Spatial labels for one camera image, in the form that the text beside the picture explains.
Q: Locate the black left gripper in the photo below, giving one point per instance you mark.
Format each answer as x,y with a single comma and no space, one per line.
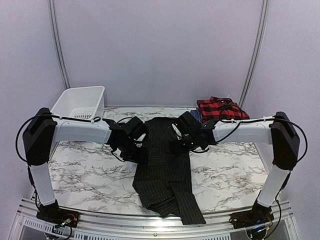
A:
140,159

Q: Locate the black pinstripe long sleeve shirt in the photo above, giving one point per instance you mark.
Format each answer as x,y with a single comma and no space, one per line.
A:
164,184

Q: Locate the blue folded shirt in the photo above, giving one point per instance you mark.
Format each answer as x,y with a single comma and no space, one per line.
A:
196,115

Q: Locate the aluminium front rail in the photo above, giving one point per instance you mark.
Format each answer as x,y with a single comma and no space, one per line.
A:
107,226

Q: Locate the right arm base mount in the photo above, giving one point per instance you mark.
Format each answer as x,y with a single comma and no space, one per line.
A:
248,218

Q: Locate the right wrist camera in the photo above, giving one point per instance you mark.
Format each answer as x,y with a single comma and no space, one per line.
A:
176,132

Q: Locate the aluminium wall post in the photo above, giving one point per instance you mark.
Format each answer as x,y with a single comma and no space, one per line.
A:
256,51
57,43

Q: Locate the right aluminium wall post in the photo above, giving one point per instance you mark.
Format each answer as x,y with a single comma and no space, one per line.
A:
256,51

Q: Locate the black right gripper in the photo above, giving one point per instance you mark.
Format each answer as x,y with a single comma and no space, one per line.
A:
177,148

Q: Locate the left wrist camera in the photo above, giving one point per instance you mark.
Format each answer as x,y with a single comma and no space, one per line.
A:
142,138

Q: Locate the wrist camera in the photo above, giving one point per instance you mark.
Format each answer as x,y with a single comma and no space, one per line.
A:
142,138
176,132

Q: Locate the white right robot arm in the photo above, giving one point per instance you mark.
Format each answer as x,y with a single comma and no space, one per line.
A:
277,131

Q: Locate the white plastic bin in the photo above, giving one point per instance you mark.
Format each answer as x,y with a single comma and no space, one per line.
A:
84,103

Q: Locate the red black plaid shirt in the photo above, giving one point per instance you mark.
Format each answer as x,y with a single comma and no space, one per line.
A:
217,109

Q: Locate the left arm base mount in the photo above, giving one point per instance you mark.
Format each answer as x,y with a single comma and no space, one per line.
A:
60,217

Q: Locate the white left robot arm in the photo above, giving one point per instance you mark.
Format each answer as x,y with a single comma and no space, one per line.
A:
45,129

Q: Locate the left aluminium wall post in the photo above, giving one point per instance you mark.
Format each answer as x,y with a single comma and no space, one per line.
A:
57,43

